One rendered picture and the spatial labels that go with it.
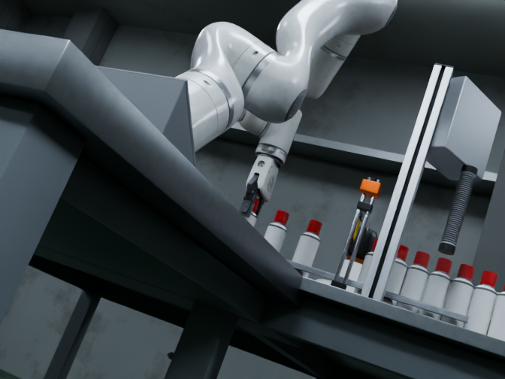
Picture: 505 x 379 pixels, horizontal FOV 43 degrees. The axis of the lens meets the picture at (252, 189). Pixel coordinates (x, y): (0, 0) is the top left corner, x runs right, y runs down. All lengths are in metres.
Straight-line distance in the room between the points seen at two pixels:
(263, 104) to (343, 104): 4.19
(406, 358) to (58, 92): 0.66
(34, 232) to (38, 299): 5.39
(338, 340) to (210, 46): 0.55
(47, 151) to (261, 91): 0.74
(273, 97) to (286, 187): 3.99
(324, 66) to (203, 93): 0.68
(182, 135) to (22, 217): 0.42
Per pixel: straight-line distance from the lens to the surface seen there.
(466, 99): 1.58
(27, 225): 0.47
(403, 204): 1.47
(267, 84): 1.16
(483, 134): 1.63
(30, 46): 0.46
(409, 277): 1.58
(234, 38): 1.20
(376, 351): 0.95
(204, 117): 1.01
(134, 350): 5.26
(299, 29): 1.29
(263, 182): 1.66
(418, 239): 4.79
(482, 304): 1.57
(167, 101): 0.84
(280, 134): 1.71
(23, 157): 0.46
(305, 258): 1.60
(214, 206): 0.64
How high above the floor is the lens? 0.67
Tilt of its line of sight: 15 degrees up
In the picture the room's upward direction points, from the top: 21 degrees clockwise
